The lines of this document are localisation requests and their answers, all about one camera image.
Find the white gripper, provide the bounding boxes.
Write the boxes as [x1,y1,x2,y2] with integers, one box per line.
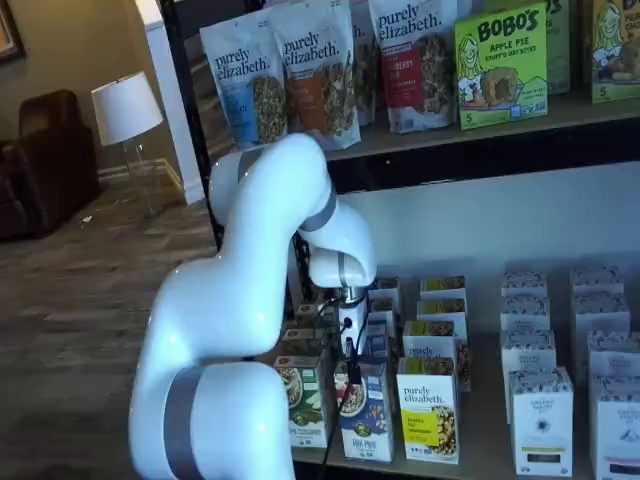
[338,297,370,387]

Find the blue and white cereal box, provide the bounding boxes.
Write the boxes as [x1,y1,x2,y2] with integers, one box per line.
[363,323,390,364]
[333,359,395,462]
[373,276,402,302]
[366,298,400,327]

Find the green and white cereal box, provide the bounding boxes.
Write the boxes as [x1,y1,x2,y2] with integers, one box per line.
[294,302,329,331]
[273,354,330,450]
[281,327,329,359]

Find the yellow label granola box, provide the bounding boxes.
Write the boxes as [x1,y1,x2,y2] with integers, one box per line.
[402,319,472,392]
[395,355,461,465]
[415,298,470,325]
[418,275,468,301]

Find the wooden shelf board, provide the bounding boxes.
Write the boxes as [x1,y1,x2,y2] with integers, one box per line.
[309,94,640,164]
[292,249,640,480]

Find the white tea box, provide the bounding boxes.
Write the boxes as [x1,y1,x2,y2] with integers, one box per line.
[568,266,626,297]
[569,292,631,386]
[499,294,552,334]
[585,328,640,381]
[499,328,558,374]
[501,270,550,300]

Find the white box yellow label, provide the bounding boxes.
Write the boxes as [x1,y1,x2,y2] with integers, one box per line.
[508,366,575,476]

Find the white box pink label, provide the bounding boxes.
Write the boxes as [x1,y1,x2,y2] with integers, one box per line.
[588,374,640,480]

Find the green Bobo's apple pie box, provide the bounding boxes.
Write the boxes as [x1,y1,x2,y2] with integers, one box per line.
[453,2,550,132]

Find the yellow-green Bobo's box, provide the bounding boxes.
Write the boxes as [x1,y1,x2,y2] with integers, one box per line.
[589,0,640,105]

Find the orange label granola bag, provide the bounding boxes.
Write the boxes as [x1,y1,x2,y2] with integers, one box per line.
[268,0,362,154]

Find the blue label granola bag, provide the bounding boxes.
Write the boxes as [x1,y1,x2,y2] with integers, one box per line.
[198,19,290,151]

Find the white granola bag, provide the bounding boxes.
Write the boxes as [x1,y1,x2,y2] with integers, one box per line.
[349,0,382,127]

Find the red label granola bag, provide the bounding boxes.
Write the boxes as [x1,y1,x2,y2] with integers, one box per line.
[367,0,459,135]

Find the white shade floor lamp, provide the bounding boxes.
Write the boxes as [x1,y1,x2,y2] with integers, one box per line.
[90,69,165,220]

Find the brown armchair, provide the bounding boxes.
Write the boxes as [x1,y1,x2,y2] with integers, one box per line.
[0,88,101,242]

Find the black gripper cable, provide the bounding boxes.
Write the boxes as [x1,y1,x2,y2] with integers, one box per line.
[312,294,357,480]

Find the black metal shelf frame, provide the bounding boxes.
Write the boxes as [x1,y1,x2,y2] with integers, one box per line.
[158,0,640,480]

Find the dark picture frame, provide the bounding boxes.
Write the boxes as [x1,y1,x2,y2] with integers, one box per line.
[0,0,27,60]

